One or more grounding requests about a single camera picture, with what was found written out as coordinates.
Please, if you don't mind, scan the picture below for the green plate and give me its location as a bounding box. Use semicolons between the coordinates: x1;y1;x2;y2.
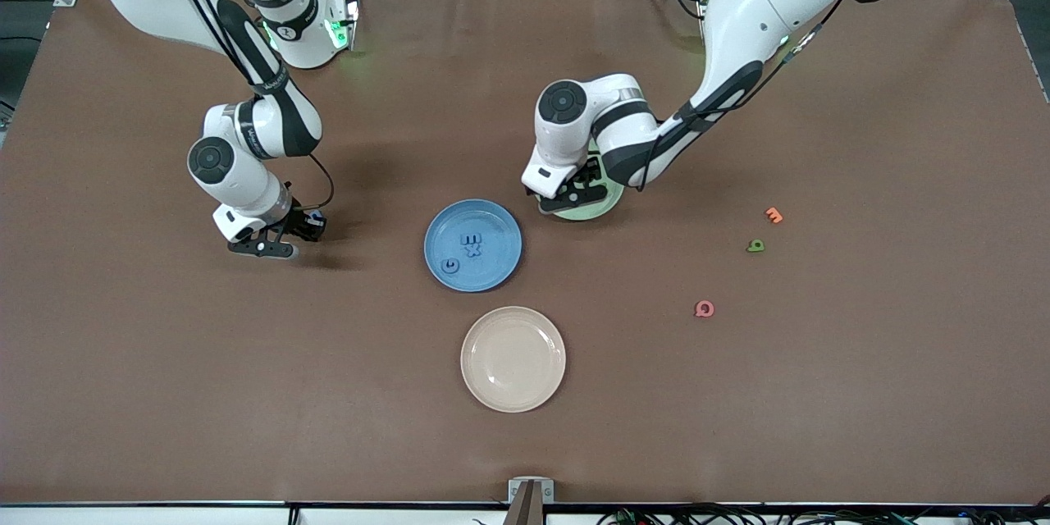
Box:
548;149;627;222

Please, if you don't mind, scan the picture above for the blue plate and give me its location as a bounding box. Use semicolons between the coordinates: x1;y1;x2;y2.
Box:
423;199;523;294

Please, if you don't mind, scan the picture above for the beige plate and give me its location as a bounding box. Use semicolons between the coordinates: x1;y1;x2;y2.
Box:
460;306;567;413

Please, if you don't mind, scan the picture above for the brown table cover sheet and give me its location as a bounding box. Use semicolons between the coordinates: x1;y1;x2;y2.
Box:
0;0;1050;505

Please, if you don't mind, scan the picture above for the grey metal camera bracket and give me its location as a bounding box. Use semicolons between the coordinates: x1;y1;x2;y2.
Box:
504;477;555;525

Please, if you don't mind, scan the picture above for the black cable bundle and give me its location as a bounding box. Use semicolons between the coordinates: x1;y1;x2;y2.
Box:
599;503;1050;525

